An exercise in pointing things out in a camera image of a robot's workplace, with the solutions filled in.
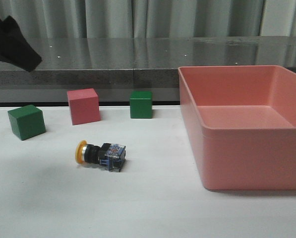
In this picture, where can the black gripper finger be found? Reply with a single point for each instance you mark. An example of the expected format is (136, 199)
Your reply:
(14, 48)

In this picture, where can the yellow push button switch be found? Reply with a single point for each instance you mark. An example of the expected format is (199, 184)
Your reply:
(110, 156)

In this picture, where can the grey curtain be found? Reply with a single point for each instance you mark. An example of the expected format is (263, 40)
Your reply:
(151, 18)

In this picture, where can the left green cube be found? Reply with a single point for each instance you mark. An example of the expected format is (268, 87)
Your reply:
(26, 122)

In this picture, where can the green cube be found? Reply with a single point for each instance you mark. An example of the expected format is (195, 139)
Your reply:
(26, 122)
(141, 105)

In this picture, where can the pink cube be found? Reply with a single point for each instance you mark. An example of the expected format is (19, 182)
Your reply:
(83, 106)

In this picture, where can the grey stone counter ledge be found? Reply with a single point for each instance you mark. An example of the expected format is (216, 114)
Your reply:
(115, 67)

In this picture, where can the right green cube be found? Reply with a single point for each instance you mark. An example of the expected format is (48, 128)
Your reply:
(141, 105)

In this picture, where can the pink plastic bin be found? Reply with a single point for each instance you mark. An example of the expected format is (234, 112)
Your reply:
(241, 124)

